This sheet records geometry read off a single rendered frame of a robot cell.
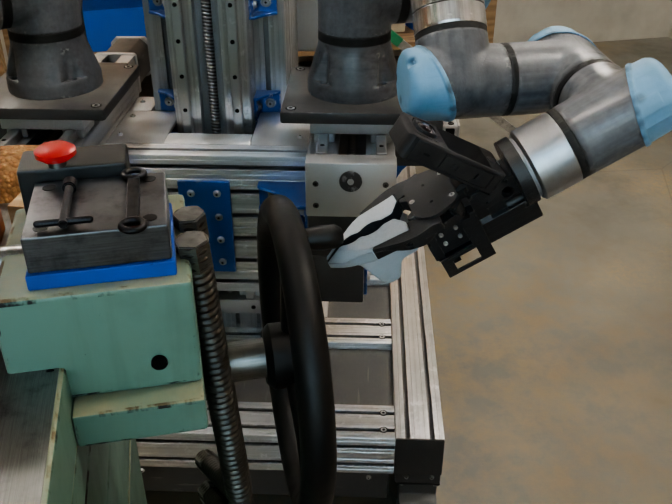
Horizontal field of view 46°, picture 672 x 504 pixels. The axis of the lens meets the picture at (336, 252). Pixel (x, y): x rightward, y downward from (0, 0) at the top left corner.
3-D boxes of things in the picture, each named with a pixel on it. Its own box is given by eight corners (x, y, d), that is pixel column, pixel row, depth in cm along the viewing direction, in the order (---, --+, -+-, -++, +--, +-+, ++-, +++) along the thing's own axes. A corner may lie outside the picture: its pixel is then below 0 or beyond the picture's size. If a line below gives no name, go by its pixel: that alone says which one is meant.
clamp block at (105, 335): (204, 385, 59) (193, 284, 54) (14, 410, 57) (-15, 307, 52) (193, 279, 71) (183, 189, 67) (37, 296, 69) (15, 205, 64)
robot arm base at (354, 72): (311, 72, 137) (310, 14, 132) (398, 73, 136) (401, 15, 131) (304, 103, 124) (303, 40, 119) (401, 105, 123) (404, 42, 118)
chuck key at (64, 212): (94, 228, 53) (92, 215, 52) (33, 234, 52) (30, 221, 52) (98, 184, 59) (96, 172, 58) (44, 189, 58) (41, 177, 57)
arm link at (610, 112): (654, 98, 81) (699, 138, 74) (556, 152, 83) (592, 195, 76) (635, 36, 76) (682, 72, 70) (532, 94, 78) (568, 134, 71)
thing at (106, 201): (177, 275, 55) (168, 205, 53) (12, 293, 53) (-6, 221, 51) (171, 192, 66) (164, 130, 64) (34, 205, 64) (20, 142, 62)
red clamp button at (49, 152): (75, 164, 58) (73, 151, 58) (33, 168, 58) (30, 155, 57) (78, 148, 61) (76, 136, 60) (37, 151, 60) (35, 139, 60)
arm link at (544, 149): (568, 136, 71) (533, 97, 78) (522, 161, 72) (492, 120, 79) (590, 194, 76) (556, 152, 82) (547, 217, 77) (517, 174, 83)
